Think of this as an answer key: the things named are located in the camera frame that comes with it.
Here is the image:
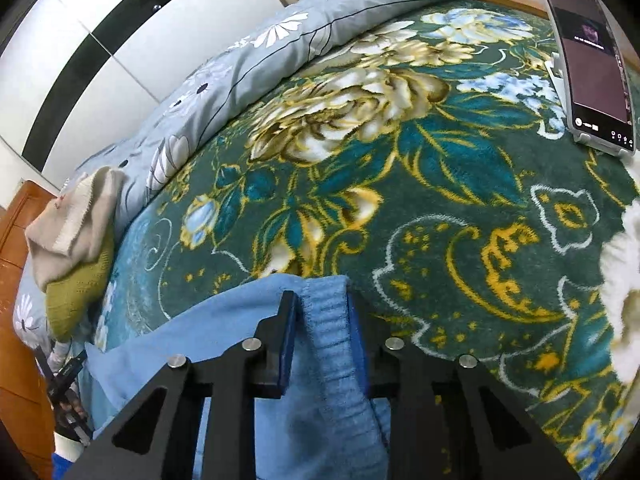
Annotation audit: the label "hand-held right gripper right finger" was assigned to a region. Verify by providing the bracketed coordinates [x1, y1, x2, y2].
[346, 289, 582, 480]

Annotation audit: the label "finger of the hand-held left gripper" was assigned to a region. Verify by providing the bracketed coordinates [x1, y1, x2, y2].
[36, 347, 88, 386]
[52, 400, 95, 445]

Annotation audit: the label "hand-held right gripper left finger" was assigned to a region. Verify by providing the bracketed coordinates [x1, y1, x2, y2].
[75, 290, 301, 480]

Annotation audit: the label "blue pants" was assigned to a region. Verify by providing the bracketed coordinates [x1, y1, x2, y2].
[85, 274, 396, 480]

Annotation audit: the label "grey-blue floral pillow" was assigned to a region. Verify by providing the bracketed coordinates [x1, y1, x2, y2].
[14, 260, 56, 356]

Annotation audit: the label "olive green knit garment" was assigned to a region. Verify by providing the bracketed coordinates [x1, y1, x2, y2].
[45, 232, 117, 343]

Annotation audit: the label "wooden bed headboard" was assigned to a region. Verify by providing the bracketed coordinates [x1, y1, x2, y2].
[0, 180, 61, 480]

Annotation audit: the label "beige knit garment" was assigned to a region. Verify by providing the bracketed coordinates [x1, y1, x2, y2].
[25, 166, 126, 292]

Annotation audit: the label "green floral blanket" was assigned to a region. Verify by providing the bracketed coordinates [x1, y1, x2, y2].
[85, 0, 640, 480]

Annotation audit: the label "grey-blue floral duvet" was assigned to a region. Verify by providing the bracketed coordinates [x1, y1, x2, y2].
[60, 0, 472, 241]

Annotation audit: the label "white phone stand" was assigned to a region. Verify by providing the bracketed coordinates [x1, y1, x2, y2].
[547, 52, 640, 160]

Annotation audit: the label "white and black wardrobe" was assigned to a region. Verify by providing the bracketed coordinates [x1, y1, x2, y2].
[0, 0, 301, 196]

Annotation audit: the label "black smartphone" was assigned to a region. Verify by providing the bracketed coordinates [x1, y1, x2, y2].
[535, 0, 638, 151]

